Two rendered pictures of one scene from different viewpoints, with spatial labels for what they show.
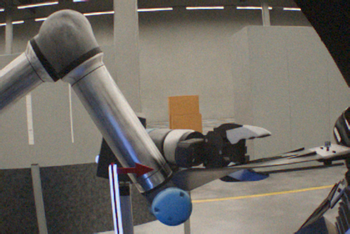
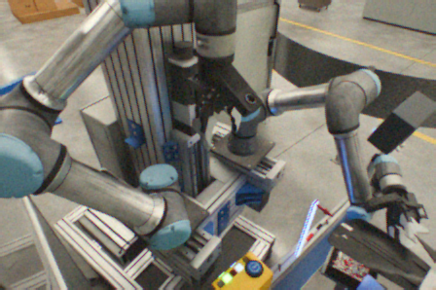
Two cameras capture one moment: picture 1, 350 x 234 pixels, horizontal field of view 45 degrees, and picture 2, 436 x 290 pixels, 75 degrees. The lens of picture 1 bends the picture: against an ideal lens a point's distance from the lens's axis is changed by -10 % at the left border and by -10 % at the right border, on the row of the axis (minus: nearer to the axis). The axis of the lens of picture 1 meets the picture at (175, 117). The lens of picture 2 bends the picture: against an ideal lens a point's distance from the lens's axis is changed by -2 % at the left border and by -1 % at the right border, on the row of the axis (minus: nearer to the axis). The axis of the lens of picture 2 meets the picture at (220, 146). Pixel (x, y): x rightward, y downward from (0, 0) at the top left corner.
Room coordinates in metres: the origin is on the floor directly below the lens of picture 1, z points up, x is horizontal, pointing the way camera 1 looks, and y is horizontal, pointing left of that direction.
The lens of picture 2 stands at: (0.11, -0.17, 1.90)
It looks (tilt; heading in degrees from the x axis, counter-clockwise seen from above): 41 degrees down; 53
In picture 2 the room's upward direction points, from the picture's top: straight up
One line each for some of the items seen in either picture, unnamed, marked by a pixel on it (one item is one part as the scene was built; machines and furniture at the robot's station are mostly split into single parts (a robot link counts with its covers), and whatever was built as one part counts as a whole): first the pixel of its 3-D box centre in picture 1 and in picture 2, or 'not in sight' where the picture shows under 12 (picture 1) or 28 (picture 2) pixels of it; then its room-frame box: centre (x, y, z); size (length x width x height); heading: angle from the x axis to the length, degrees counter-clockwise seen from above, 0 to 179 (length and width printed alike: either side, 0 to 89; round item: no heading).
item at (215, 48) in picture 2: not in sight; (214, 42); (0.41, 0.26, 1.70); 0.08 x 0.08 x 0.05
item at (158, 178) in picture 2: not in sight; (161, 187); (0.32, 0.43, 1.20); 0.13 x 0.12 x 0.14; 70
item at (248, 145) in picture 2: not in sight; (243, 136); (0.80, 0.57, 1.09); 0.15 x 0.15 x 0.10
